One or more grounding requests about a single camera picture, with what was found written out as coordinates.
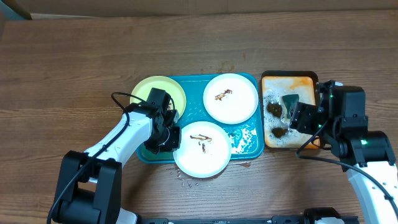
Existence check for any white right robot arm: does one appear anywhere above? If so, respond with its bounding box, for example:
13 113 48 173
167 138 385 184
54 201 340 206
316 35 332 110
290 80 397 223

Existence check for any orange soapy tray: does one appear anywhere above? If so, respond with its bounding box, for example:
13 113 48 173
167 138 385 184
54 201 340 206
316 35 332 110
261 70 319 149

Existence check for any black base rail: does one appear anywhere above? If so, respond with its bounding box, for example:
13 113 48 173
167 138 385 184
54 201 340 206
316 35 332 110
137 207 360 224

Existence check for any white plate with sauce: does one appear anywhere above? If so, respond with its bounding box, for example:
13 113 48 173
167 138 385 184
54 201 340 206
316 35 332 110
203 73 259 124

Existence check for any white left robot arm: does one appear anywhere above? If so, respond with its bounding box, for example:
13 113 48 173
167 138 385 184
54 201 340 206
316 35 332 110
47 100 181 224

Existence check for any yellow plate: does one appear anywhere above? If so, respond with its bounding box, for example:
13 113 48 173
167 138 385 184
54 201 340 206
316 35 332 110
129 75 187 121

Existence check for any teal plastic tray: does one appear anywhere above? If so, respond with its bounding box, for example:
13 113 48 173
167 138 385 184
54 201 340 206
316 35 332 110
132 74 265 160

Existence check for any green yellow sponge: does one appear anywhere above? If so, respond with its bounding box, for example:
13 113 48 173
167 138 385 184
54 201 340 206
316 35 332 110
282 94 300 119

